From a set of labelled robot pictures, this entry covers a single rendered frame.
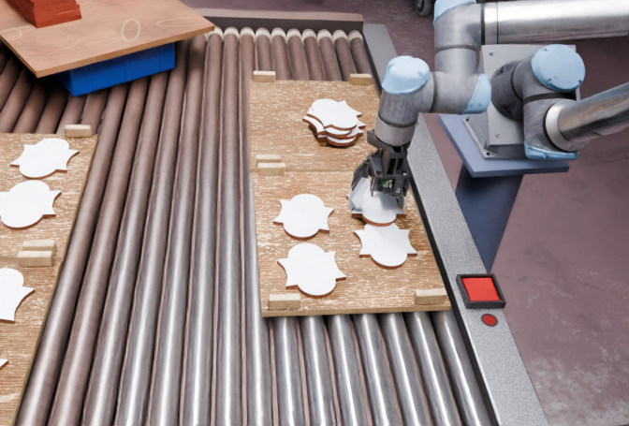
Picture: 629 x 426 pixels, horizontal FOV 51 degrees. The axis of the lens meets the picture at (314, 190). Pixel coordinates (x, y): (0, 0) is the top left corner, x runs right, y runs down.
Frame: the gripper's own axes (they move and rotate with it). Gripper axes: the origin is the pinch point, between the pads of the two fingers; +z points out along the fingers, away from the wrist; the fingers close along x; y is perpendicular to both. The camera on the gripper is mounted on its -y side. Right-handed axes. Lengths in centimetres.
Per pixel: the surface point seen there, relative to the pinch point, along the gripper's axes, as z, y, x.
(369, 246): -0.1, 12.4, -3.6
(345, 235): 1.3, 7.7, -7.4
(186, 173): 4.4, -15.5, -40.2
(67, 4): -10, -69, -72
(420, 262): 0.8, 16.0, 6.3
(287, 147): 2.8, -23.4, -16.7
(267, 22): 6, -93, -17
